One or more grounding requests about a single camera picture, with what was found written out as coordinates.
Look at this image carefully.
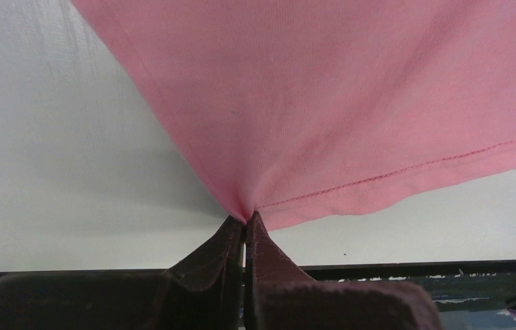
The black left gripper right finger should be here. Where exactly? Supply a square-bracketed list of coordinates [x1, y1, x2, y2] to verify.
[244, 212, 443, 329]

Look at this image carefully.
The pink t-shirt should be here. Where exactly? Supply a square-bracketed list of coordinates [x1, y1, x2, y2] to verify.
[74, 1, 516, 230]

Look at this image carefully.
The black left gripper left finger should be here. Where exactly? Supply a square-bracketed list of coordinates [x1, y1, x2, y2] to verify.
[0, 217, 244, 329]

